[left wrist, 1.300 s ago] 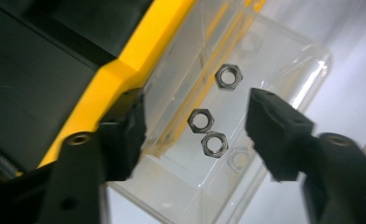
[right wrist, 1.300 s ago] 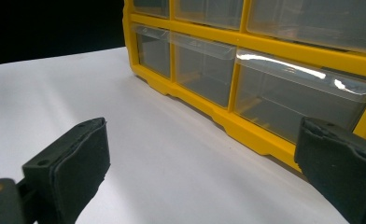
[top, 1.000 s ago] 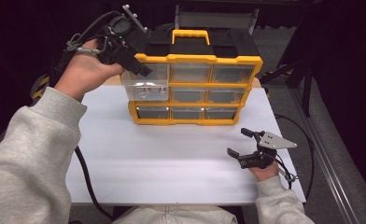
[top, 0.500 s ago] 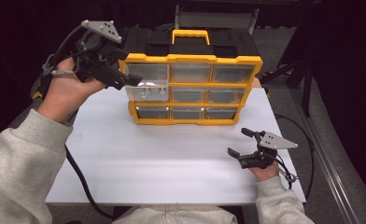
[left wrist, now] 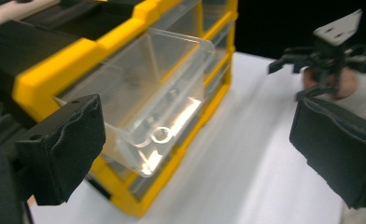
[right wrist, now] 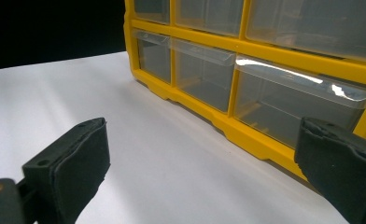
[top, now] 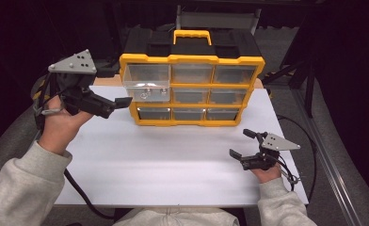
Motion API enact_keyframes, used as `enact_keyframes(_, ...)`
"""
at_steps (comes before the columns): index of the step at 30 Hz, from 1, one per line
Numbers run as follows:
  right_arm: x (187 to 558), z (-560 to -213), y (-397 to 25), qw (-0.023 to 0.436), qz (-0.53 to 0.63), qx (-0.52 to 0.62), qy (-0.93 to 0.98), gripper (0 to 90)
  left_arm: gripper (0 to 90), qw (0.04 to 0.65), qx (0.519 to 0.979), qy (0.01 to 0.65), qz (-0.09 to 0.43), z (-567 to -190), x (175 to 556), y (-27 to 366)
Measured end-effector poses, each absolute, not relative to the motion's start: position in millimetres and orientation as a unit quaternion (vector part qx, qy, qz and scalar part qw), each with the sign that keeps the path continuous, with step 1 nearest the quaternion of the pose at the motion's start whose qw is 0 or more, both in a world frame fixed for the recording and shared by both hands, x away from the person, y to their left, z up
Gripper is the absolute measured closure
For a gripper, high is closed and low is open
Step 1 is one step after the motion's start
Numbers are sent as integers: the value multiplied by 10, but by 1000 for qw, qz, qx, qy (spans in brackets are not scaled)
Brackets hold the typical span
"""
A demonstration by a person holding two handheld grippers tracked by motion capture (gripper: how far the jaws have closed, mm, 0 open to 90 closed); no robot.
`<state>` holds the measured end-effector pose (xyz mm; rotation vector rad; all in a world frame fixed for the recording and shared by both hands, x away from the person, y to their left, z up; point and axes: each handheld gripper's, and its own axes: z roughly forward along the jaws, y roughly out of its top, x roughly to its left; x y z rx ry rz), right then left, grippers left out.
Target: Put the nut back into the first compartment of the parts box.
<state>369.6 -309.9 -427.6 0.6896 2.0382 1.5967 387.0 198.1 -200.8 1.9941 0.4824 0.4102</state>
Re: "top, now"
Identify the black metal stand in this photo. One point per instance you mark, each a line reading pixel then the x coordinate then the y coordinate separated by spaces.
pixel 309 91

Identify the clear plastic organizer drawer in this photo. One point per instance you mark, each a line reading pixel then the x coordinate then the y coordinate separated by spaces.
pixel 146 75

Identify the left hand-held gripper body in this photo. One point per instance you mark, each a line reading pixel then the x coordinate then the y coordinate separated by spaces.
pixel 72 64

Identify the person's right hand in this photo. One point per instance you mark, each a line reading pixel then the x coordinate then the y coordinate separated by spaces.
pixel 267 175

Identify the aluminium floor rail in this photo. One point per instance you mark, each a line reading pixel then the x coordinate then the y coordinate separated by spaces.
pixel 327 163

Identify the yellow black parts organizer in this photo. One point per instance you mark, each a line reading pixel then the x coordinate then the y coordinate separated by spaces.
pixel 192 59

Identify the silver metal nut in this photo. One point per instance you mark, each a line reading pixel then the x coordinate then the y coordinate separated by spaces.
pixel 163 91
pixel 144 95

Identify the person's torso in grey hoodie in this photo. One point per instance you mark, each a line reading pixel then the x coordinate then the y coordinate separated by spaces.
pixel 176 218

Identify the person's left hand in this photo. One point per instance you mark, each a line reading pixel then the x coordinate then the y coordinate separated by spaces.
pixel 58 128

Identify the grid of small clear drawers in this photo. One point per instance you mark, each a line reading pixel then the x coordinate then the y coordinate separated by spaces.
pixel 192 73

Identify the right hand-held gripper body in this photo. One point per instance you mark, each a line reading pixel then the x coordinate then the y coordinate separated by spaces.
pixel 278 142

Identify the white foam board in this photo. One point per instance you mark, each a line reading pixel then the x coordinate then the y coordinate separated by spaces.
pixel 185 163

